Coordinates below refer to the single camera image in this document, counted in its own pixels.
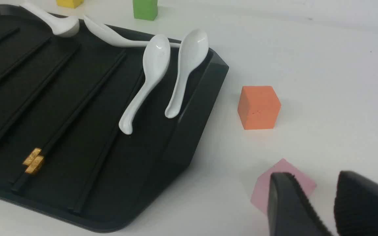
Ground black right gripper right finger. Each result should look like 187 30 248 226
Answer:
334 171 378 236

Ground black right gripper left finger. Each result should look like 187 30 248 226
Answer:
267 173 333 236

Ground pink foam cube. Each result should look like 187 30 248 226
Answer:
251 158 317 215

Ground orange foam cube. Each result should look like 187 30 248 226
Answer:
238 86 282 130

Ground white ceramic spoon right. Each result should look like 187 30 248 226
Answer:
164 29 209 119

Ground white ceramic spoon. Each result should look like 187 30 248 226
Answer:
164 29 209 119
19 1 80 38
118 34 171 135

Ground black chopstick plain right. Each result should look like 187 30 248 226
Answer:
69 69 144 215

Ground white ceramic spoon middle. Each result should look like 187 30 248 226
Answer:
118 34 171 135

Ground green foam block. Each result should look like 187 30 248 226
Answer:
133 0 158 21

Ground black chopstick gold band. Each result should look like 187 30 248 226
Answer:
0 40 80 140
10 49 126 194

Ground white ceramic spoon lying sideways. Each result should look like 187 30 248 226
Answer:
83 15 181 49

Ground black plastic tray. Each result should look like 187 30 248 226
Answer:
0 5 229 233

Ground white ceramic spoon top left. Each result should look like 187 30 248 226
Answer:
19 1 80 38

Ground yellow foam block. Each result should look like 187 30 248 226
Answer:
56 0 83 9

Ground black chopstick gold band left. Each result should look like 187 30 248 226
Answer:
0 40 80 140

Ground black chopstick far left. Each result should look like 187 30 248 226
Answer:
0 36 50 82

